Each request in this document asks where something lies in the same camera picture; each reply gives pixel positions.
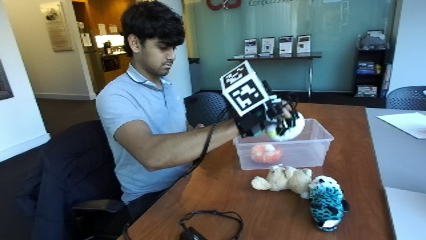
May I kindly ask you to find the standing brochure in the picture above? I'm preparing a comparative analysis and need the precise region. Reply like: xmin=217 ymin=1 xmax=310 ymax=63
xmin=296 ymin=34 xmax=313 ymax=55
xmin=243 ymin=37 xmax=260 ymax=57
xmin=260 ymin=36 xmax=277 ymax=56
xmin=277 ymin=35 xmax=296 ymax=56

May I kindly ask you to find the grey mesh chair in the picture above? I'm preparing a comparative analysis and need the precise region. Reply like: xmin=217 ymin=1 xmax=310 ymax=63
xmin=385 ymin=85 xmax=426 ymax=111

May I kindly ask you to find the orange and white soft toy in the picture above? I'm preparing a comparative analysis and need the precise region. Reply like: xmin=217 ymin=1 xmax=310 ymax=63
xmin=249 ymin=143 xmax=284 ymax=165

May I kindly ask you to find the clear plastic bin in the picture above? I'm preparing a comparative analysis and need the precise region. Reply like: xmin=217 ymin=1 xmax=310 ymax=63
xmin=233 ymin=118 xmax=336 ymax=171

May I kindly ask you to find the black mesh chair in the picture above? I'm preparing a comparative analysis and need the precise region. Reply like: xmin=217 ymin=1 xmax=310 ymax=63
xmin=183 ymin=91 xmax=232 ymax=128

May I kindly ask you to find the white round soft toy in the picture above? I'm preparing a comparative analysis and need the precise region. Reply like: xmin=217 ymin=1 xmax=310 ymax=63
xmin=265 ymin=111 xmax=306 ymax=142

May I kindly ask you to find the beige teddy bear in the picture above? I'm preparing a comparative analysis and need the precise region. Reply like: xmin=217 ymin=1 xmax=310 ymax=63
xmin=251 ymin=164 xmax=314 ymax=200

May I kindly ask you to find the teal leopard soft toy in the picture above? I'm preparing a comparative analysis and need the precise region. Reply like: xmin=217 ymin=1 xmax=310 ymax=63
xmin=308 ymin=175 xmax=352 ymax=233

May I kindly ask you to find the the person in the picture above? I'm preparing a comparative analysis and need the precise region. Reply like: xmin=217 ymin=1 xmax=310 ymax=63
xmin=95 ymin=0 xmax=244 ymax=218

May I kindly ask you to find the white paper sheet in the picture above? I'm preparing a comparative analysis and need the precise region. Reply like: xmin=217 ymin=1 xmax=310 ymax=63
xmin=376 ymin=111 xmax=426 ymax=140

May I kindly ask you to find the narrow console table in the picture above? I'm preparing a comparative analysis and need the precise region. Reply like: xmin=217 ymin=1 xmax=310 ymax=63
xmin=227 ymin=53 xmax=324 ymax=98

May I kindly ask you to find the dark framed picture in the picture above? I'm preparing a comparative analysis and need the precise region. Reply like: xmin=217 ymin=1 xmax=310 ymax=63
xmin=0 ymin=59 xmax=15 ymax=101

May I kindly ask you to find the black glove cable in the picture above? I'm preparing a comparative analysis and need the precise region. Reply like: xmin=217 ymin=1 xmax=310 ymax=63
xmin=181 ymin=105 xmax=232 ymax=178

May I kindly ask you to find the black bookshelf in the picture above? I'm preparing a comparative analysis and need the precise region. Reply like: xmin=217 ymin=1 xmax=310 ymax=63
xmin=352 ymin=29 xmax=393 ymax=99

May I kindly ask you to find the black cable loop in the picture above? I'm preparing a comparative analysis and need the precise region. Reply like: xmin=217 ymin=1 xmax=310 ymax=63
xmin=177 ymin=209 xmax=245 ymax=240

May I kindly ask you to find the black office chair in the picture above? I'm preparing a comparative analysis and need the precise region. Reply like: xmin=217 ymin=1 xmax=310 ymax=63
xmin=30 ymin=119 xmax=131 ymax=240

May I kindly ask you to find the black adapter box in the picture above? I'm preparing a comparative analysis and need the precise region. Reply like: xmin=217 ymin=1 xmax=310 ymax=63
xmin=179 ymin=225 xmax=209 ymax=240

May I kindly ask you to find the white marker cube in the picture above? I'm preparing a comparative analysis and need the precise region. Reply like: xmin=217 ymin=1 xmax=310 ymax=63
xmin=219 ymin=60 xmax=272 ymax=118

